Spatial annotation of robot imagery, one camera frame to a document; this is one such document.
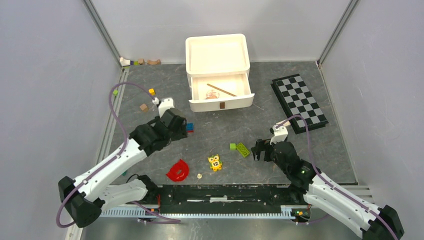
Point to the wooden arch block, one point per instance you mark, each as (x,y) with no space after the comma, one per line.
(153,62)

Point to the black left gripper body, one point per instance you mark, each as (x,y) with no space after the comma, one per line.
(181,133)

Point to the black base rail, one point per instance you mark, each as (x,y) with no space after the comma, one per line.
(223,199)

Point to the lime green flat brick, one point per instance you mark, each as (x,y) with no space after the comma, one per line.
(243,150)

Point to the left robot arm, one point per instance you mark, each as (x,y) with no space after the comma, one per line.
(85,197)

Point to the white corner block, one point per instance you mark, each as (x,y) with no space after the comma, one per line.
(124,62)

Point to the yellow owl brick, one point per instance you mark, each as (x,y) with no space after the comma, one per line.
(215,163)

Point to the brown small cube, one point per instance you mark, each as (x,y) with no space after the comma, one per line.
(144,108)

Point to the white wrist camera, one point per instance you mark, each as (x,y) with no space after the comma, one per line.
(163,104)
(280,134)

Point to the red arch brick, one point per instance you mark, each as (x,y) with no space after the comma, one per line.
(179,171)

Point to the white three-drawer organizer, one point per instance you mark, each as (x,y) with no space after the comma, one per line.
(222,61)

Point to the blue red duplo brick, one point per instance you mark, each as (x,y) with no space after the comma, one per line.
(190,127)

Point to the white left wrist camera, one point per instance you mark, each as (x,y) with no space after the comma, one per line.
(163,104)

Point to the yellow small cube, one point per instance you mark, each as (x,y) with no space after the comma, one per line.
(152,92)

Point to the gold makeup brush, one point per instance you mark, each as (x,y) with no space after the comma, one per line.
(221,90)

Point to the small lime green cube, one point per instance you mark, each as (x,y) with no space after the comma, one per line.
(232,146)

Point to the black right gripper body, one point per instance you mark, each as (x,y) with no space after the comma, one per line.
(281,165)

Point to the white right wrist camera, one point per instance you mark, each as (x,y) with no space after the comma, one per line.
(280,134)

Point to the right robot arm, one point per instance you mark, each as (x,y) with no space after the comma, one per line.
(367,220)

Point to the black grey chessboard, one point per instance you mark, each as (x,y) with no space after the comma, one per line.
(295,98)

